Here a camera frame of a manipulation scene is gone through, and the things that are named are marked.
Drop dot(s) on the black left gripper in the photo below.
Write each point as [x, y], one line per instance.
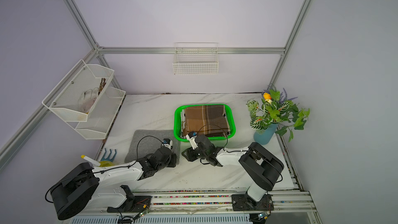
[173, 158]

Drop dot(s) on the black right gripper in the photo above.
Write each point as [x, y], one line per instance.
[190, 152]

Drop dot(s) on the grey scarf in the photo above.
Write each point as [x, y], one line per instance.
[146, 141]

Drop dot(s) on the brown plaid scarf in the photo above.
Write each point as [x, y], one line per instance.
[209, 120]

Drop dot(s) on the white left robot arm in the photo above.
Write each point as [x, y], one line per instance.
[87, 187]

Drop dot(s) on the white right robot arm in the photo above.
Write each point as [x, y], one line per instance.
[264, 168]

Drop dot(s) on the green plastic basket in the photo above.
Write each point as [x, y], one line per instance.
[177, 124]

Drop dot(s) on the blue plastic rake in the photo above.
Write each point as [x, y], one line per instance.
[109, 155]

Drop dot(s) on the yellow spray bottle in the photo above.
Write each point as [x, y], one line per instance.
[96, 163]

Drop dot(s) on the artificial plant in blue vase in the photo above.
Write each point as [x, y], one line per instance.
[276, 113]

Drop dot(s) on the white glove in shelf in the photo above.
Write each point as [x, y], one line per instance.
[87, 100]

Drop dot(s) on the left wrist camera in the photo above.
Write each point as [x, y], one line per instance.
[168, 143]

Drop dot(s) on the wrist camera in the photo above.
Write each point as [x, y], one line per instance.
[191, 136]
[168, 143]

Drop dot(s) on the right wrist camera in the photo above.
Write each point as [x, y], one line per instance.
[191, 136]

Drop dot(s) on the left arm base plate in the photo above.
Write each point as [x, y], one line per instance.
[132, 205]

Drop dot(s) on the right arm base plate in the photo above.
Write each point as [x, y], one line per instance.
[246, 203]

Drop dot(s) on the small white wire basket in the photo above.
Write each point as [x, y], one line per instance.
[196, 59]

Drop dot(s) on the white wire wall shelf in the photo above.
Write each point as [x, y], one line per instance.
[63, 100]

